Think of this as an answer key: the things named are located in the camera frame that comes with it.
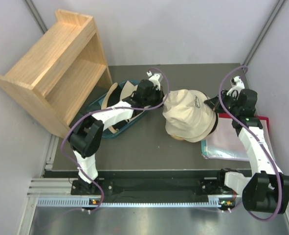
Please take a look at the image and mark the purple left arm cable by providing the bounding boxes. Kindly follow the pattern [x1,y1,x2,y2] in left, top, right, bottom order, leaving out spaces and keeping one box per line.
[60,68,171,211]

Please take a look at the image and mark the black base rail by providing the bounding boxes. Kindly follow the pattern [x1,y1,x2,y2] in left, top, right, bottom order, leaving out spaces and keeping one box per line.
[71,170,231,203]

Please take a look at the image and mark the beige hat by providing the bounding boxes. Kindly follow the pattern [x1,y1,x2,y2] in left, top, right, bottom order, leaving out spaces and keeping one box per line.
[162,89,218,142]

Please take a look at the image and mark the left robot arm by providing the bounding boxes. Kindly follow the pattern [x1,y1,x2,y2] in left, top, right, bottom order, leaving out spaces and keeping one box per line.
[67,73,168,194]

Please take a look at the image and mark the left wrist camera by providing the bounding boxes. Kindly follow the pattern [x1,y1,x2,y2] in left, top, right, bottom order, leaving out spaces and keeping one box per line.
[147,70,163,87]

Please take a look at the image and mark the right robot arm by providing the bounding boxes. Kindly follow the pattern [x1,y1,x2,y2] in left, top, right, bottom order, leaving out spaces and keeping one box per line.
[204,89,289,214]

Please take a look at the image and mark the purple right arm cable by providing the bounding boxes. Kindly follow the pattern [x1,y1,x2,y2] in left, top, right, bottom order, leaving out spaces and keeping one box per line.
[219,65,286,221]

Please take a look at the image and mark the black hat tan brim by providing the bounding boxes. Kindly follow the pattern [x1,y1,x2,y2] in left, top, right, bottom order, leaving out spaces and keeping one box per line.
[100,80,150,134]

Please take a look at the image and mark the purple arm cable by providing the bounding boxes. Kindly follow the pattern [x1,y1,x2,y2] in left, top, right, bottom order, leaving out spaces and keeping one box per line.
[60,68,171,211]
[219,65,286,221]

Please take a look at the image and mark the wooden shelf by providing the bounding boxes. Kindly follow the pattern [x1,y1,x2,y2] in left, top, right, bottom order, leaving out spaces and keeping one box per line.
[0,9,112,138]

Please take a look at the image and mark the teal plastic sheet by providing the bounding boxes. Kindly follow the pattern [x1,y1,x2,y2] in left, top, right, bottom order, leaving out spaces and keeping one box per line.
[201,140,208,159]

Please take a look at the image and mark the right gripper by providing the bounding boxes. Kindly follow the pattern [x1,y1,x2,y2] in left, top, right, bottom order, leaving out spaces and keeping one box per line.
[205,90,241,117]

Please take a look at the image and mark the grey cable duct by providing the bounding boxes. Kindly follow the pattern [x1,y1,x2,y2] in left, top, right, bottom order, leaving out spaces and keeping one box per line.
[37,197,235,209]

